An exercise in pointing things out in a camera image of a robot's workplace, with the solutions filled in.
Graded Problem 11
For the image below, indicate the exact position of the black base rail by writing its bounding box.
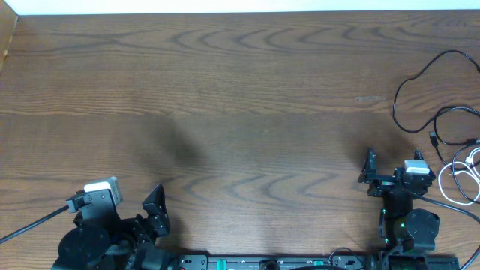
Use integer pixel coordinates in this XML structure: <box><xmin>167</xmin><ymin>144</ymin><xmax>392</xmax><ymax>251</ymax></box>
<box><xmin>176</xmin><ymin>247</ymin><xmax>461</xmax><ymax>270</ymax></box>

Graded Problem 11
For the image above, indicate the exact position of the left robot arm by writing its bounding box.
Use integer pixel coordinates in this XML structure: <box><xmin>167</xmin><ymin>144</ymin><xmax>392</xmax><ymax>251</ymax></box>
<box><xmin>52</xmin><ymin>184</ymin><xmax>179</xmax><ymax>270</ymax></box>

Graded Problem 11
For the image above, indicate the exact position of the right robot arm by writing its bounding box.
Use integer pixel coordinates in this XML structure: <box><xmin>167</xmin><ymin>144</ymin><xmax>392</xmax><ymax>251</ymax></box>
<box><xmin>358</xmin><ymin>148</ymin><xmax>460</xmax><ymax>270</ymax></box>

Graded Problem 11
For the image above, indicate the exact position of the thin black cable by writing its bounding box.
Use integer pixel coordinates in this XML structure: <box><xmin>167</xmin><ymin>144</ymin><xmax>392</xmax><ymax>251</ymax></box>
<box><xmin>391</xmin><ymin>49</ymin><xmax>480</xmax><ymax>134</ymax></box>

